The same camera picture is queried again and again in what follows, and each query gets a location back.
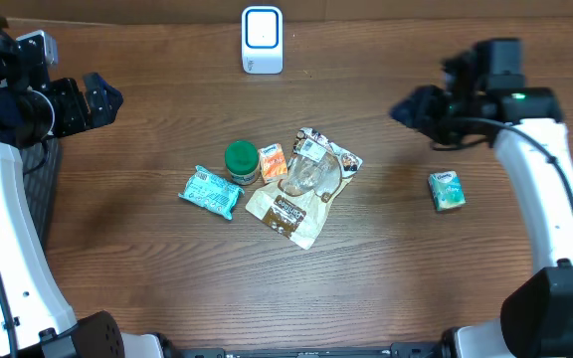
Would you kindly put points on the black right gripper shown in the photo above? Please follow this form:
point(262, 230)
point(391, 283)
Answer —
point(418, 103)

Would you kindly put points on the white brown snack pouch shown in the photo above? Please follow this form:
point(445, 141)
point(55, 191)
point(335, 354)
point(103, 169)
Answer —
point(297, 206)

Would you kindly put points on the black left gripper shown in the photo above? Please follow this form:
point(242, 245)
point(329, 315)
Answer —
point(82, 117)

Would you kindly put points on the grey plastic mesh basket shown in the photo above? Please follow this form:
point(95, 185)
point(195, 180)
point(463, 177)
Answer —
point(41, 166)

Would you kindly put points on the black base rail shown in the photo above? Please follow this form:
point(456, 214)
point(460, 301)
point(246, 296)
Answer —
point(395, 350)

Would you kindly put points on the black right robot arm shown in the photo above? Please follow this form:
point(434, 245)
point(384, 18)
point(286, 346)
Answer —
point(486, 99)

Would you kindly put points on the green lid seasoning jar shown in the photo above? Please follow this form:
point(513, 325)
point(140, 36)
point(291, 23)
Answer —
point(243, 162)

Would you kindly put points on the teal wet wipes pack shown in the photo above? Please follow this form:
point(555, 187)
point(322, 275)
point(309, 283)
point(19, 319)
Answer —
point(212, 192)

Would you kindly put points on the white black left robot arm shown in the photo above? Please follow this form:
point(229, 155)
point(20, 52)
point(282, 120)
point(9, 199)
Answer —
point(35, 318)

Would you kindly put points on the orange packet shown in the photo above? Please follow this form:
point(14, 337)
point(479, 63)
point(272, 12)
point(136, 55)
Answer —
point(273, 163)

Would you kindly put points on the teal tissue pack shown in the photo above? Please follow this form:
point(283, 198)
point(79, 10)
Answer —
point(447, 190)

